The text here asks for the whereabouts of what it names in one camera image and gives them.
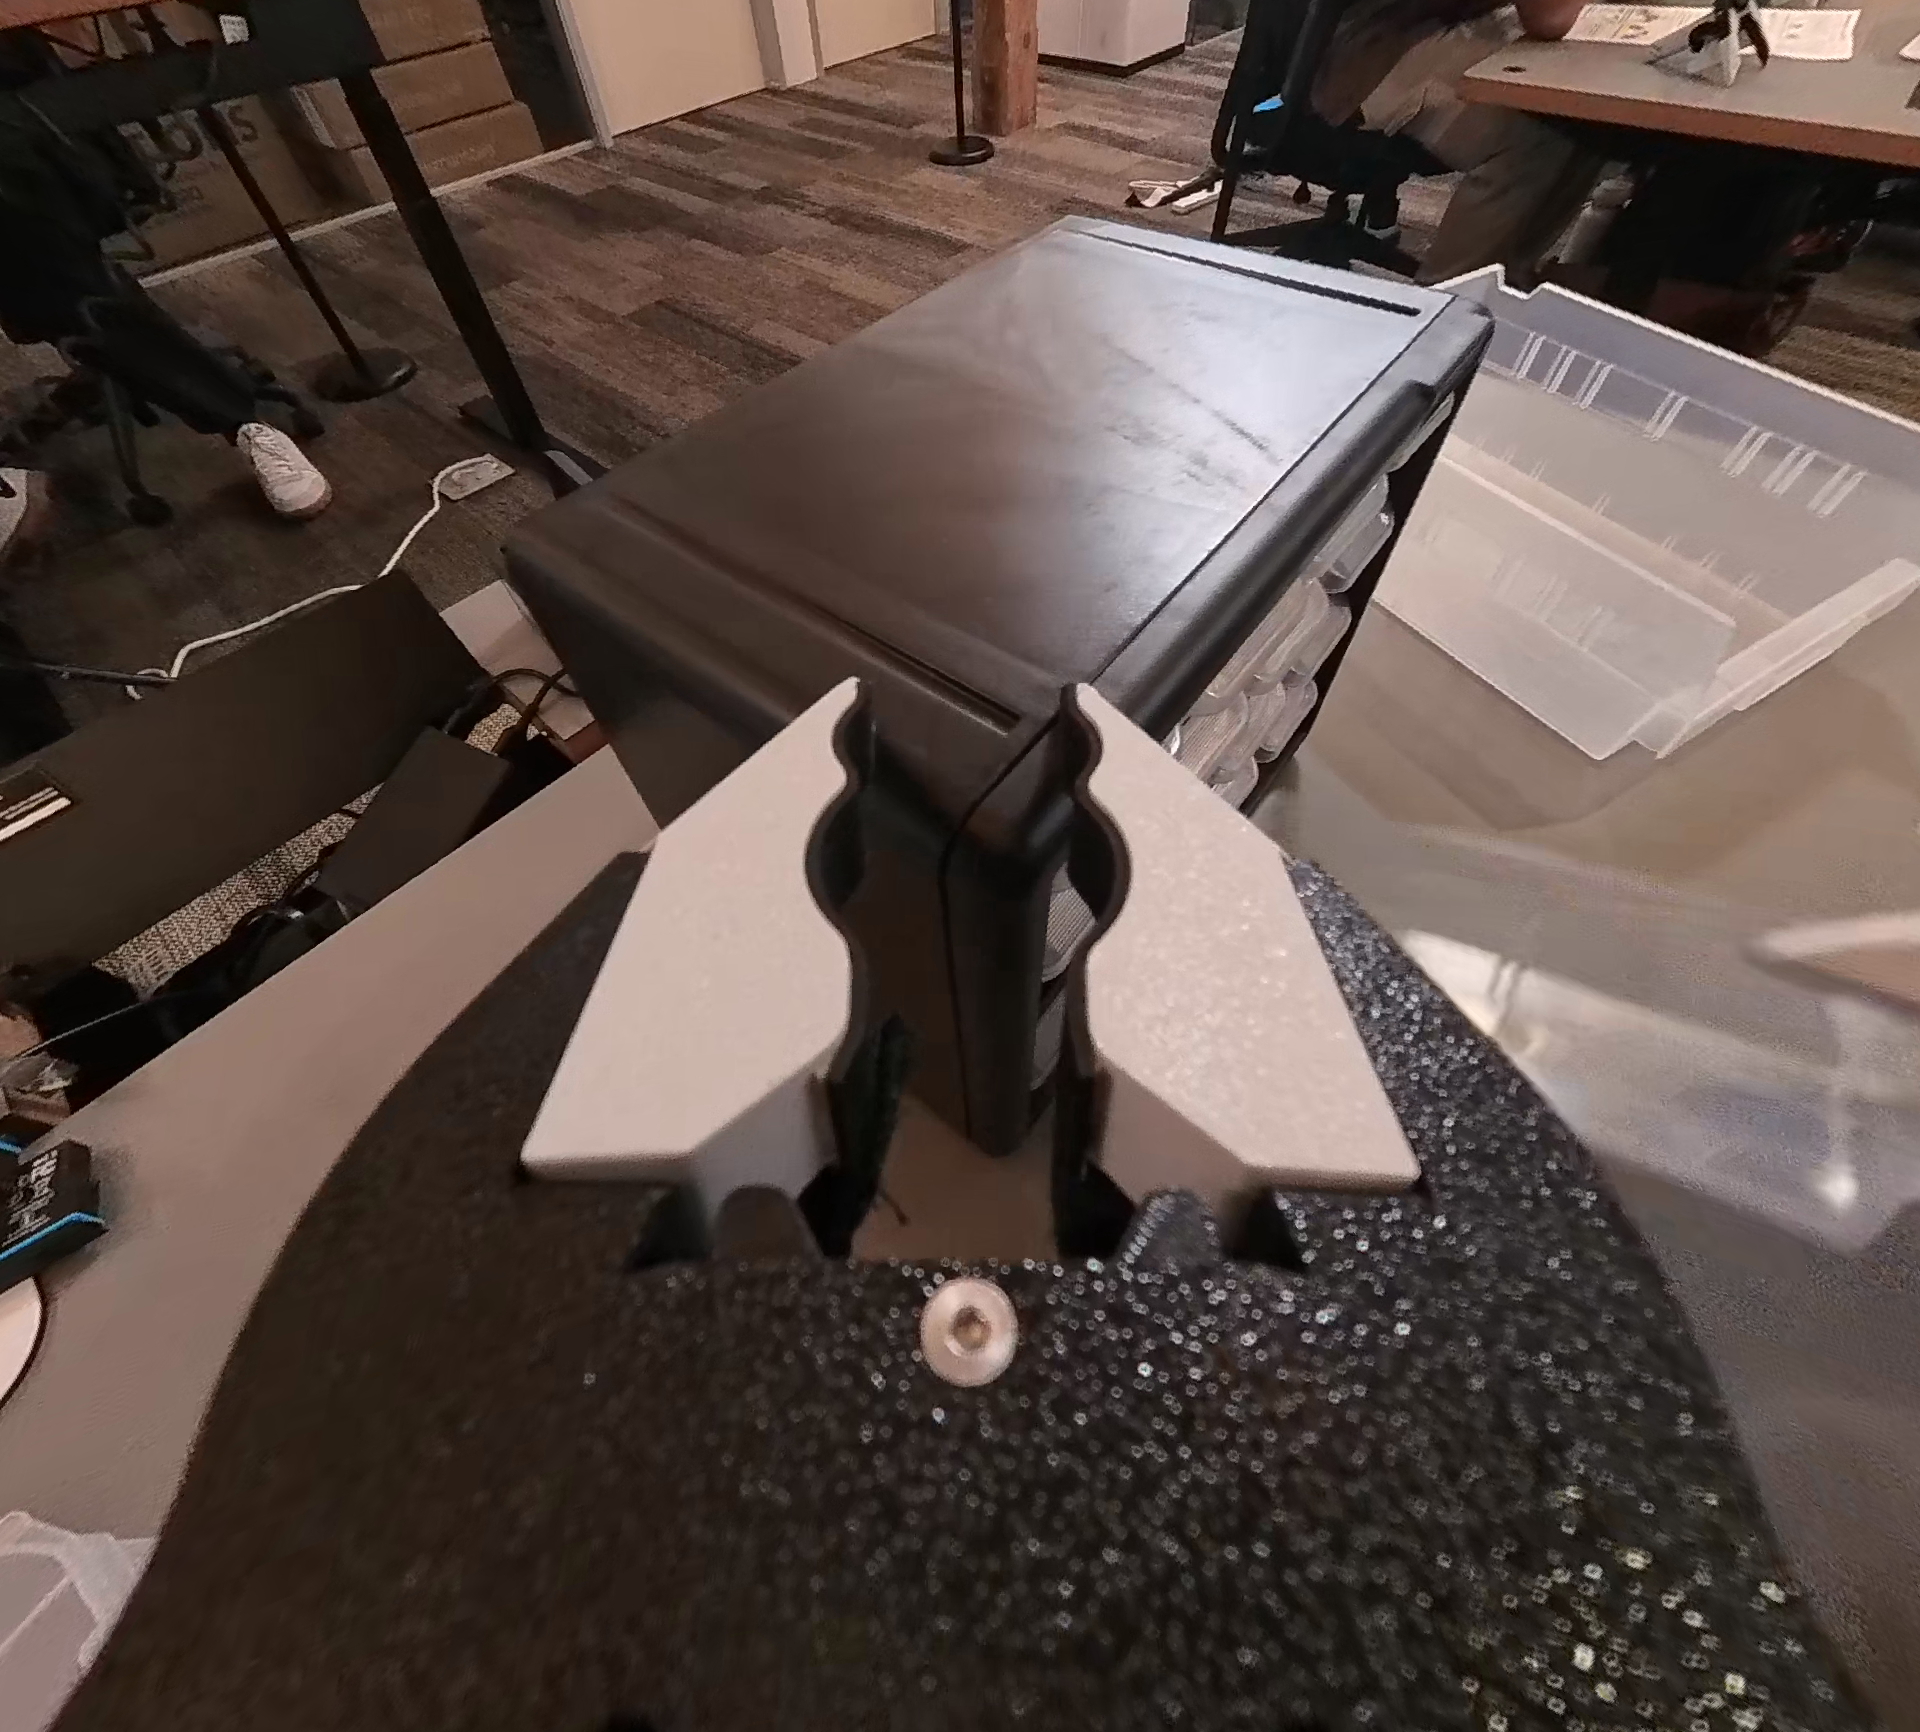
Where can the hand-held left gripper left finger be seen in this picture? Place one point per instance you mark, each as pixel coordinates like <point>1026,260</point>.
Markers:
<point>705,982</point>

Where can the black office chair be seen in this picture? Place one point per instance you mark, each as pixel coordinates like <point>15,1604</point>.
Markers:
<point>1321,156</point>

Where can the small black blue box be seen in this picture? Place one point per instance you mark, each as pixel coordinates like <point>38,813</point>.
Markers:
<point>45,1207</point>

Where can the large clear plastic bin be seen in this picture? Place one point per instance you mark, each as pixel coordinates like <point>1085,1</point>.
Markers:
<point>1574,562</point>

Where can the black power adapter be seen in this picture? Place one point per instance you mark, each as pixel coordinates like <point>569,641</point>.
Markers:
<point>421,802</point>

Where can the floor outlet box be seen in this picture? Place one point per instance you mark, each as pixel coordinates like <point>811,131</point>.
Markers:
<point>472,476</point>

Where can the white paper sheets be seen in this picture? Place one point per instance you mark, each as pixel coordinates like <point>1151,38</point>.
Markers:
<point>1800,34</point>

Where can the pale plastic object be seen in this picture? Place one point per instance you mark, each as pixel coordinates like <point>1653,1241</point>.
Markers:
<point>60,1612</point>

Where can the black drawer cabinet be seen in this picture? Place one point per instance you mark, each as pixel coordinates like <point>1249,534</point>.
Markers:
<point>1051,443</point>

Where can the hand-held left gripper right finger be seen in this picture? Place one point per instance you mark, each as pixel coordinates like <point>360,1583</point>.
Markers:
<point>1245,1012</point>

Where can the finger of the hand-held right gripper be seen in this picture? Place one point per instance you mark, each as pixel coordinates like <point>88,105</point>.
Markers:
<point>1853,960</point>

